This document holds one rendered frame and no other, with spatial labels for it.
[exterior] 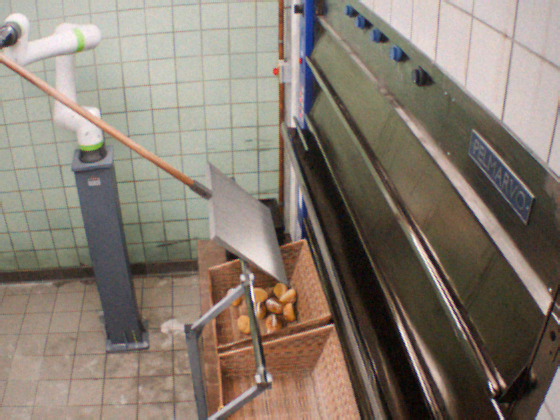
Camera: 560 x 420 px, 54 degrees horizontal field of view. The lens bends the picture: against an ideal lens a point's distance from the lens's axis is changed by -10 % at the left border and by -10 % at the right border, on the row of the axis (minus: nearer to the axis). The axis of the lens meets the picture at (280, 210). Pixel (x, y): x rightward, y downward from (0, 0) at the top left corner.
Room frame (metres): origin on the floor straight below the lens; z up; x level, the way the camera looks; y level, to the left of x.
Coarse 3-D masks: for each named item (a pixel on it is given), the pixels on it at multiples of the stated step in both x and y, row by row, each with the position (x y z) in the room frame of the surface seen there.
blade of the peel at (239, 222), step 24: (216, 168) 2.27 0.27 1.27; (216, 192) 2.09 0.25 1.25; (240, 192) 2.25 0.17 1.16; (216, 216) 1.90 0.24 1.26; (240, 216) 2.03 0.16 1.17; (264, 216) 2.19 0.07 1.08; (216, 240) 1.72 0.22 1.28; (240, 240) 1.85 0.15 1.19; (264, 240) 1.98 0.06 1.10; (264, 264) 1.79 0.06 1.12
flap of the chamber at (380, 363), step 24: (312, 144) 2.22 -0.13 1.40; (312, 168) 2.00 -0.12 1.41; (312, 192) 1.81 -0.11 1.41; (336, 192) 1.84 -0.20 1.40; (312, 216) 1.65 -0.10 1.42; (336, 216) 1.67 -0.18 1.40; (336, 240) 1.53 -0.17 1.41; (360, 264) 1.41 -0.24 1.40; (336, 288) 1.29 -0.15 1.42; (360, 288) 1.30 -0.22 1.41; (360, 312) 1.19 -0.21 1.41; (384, 312) 1.20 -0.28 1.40; (384, 336) 1.10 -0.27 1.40; (360, 360) 1.01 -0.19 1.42; (384, 360) 1.01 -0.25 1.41; (384, 384) 0.93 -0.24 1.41; (408, 384) 0.93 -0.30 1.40; (408, 408) 0.85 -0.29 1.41
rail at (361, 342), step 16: (288, 128) 2.30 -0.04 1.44; (288, 144) 2.17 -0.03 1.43; (304, 176) 1.88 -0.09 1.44; (320, 224) 1.57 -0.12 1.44; (336, 272) 1.33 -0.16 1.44; (352, 304) 1.19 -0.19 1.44; (352, 320) 1.13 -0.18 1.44; (368, 352) 1.01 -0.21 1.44; (368, 368) 0.96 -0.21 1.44; (384, 400) 0.86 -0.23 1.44; (384, 416) 0.81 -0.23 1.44
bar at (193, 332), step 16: (240, 288) 1.64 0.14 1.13; (224, 304) 1.63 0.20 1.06; (208, 320) 1.62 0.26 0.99; (256, 320) 1.42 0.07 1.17; (192, 336) 1.60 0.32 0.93; (256, 336) 1.35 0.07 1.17; (192, 352) 1.60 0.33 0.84; (256, 352) 1.28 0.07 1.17; (192, 368) 1.60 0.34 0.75; (256, 384) 1.16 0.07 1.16; (240, 400) 1.16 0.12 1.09; (224, 416) 1.15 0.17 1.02
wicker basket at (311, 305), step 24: (240, 264) 2.29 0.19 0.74; (312, 264) 2.15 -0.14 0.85; (216, 288) 2.28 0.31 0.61; (264, 288) 2.30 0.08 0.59; (288, 288) 2.30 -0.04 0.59; (312, 288) 2.06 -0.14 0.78; (240, 312) 2.12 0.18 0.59; (312, 312) 1.97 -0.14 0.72; (216, 336) 1.81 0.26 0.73; (240, 336) 1.96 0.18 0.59; (264, 336) 1.77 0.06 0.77; (312, 336) 1.80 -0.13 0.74; (288, 360) 1.78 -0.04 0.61
